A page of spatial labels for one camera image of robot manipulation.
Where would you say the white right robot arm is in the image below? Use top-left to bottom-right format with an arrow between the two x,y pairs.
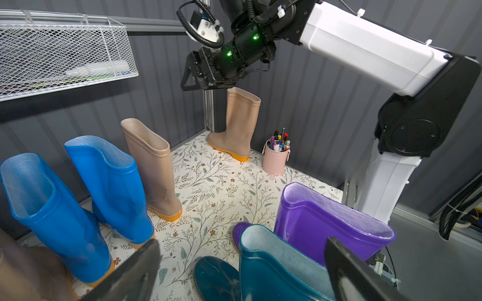
176,1 -> 481,223

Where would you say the teal rain boot front right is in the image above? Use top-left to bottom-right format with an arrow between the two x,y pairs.
193,224 -> 338,301

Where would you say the pink pen cup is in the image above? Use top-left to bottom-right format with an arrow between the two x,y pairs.
262,128 -> 291,176

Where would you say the white wire wall basket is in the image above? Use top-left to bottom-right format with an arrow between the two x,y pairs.
1,10 -> 139,101

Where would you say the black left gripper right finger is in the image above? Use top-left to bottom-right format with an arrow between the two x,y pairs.
325,237 -> 407,301

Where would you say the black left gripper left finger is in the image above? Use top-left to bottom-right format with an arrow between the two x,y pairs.
81,240 -> 162,300

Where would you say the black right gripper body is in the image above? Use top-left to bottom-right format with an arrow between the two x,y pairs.
181,48 -> 241,92

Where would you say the white tube in basket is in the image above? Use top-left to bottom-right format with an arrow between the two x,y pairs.
65,60 -> 131,78

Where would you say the black corrugated cable hose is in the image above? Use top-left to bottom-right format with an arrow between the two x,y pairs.
176,0 -> 226,50

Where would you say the blue rain boot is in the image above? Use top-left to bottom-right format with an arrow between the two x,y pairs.
1,153 -> 115,287
64,135 -> 155,249

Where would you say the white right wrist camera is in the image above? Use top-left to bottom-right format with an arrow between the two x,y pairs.
190,11 -> 220,43

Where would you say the beige rain boot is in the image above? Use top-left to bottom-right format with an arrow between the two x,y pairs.
1,231 -> 79,300
120,118 -> 183,222
207,87 -> 261,163

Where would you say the purple rain boot front right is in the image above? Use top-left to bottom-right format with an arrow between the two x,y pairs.
232,183 -> 396,265

